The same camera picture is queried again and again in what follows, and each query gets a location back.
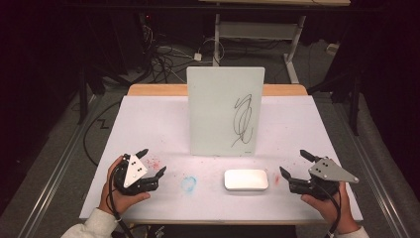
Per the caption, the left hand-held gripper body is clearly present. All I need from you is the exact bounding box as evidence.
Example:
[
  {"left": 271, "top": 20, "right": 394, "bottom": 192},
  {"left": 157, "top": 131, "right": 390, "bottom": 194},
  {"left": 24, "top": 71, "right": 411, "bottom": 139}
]
[{"left": 113, "top": 153, "right": 160, "bottom": 196}]

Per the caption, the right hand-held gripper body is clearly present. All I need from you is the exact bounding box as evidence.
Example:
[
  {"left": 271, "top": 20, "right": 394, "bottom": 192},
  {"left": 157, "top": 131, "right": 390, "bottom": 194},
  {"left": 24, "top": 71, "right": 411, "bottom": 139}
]
[{"left": 289, "top": 157, "right": 361, "bottom": 201}]

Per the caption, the white rounded whiteboard eraser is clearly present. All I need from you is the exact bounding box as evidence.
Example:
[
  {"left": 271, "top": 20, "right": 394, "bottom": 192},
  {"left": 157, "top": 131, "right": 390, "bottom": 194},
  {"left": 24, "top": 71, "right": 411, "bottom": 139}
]
[{"left": 223, "top": 169, "right": 269, "bottom": 192}]

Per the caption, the white whiteboard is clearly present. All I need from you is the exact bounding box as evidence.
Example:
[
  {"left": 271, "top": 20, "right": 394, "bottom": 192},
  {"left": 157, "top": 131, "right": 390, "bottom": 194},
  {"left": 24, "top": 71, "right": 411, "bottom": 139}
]
[{"left": 186, "top": 65, "right": 266, "bottom": 158}]

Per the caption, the person's left hand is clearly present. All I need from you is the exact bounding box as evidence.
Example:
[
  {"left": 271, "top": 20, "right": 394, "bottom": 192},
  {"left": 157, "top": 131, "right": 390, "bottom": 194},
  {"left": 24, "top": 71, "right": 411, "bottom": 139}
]
[{"left": 98, "top": 156, "right": 152, "bottom": 216}]

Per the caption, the person's right hand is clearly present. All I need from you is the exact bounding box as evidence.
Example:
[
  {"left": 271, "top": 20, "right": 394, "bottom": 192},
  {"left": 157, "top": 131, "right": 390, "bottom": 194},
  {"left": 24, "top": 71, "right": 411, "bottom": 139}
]
[{"left": 300, "top": 181, "right": 362, "bottom": 235}]

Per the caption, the white paper table cover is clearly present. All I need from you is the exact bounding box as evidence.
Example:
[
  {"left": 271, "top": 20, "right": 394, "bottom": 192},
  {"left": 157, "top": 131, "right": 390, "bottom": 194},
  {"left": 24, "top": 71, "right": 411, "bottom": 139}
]
[{"left": 79, "top": 95, "right": 364, "bottom": 222}]

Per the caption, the black stand leg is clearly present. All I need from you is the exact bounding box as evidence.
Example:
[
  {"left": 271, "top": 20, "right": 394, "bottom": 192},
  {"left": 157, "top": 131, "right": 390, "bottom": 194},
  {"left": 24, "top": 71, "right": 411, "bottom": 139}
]
[
  {"left": 349, "top": 73, "right": 362, "bottom": 137},
  {"left": 76, "top": 63, "right": 89, "bottom": 126}
]

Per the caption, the white power strip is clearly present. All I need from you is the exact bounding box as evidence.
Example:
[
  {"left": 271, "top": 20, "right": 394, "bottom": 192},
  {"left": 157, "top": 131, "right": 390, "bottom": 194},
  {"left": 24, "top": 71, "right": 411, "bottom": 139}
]
[{"left": 326, "top": 42, "right": 341, "bottom": 57}]

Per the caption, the right hand-held gripper black cable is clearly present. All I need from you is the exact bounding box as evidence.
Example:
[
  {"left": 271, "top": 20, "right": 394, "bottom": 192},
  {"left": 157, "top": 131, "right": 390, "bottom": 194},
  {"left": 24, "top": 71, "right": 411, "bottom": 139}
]
[{"left": 313, "top": 183, "right": 343, "bottom": 238}]

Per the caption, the hand-held gripper black cable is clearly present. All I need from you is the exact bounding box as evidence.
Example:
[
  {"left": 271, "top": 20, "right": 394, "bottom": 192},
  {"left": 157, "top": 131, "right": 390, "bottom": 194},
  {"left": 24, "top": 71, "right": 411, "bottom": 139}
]
[
  {"left": 313, "top": 183, "right": 343, "bottom": 238},
  {"left": 107, "top": 163, "right": 135, "bottom": 238}
]

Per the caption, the left hand-held gripper black cable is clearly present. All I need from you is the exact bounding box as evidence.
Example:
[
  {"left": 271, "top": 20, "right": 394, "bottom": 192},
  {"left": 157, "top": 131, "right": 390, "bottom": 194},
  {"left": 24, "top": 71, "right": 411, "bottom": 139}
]
[{"left": 107, "top": 163, "right": 135, "bottom": 238}]

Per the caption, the aluminium floor rail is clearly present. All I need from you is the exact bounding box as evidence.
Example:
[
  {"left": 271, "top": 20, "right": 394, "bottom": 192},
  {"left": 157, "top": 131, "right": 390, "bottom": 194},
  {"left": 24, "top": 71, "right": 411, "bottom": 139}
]
[
  {"left": 332, "top": 101, "right": 415, "bottom": 238},
  {"left": 17, "top": 94, "right": 102, "bottom": 238}
]

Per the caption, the long black floor cable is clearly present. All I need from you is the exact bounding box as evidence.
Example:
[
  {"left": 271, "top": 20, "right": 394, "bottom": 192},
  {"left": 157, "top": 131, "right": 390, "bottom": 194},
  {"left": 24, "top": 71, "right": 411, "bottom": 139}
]
[{"left": 82, "top": 100, "right": 122, "bottom": 167}]

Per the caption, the tangle of floor cables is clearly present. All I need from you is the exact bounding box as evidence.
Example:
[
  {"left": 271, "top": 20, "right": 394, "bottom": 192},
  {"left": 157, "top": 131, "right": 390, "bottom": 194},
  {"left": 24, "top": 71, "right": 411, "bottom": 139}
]
[{"left": 140, "top": 24, "right": 217, "bottom": 84}]

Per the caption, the white metal desk frame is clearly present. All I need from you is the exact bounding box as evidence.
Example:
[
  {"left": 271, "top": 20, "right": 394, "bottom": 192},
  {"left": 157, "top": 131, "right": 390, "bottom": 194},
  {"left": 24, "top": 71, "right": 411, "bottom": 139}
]
[{"left": 212, "top": 13, "right": 307, "bottom": 84}]

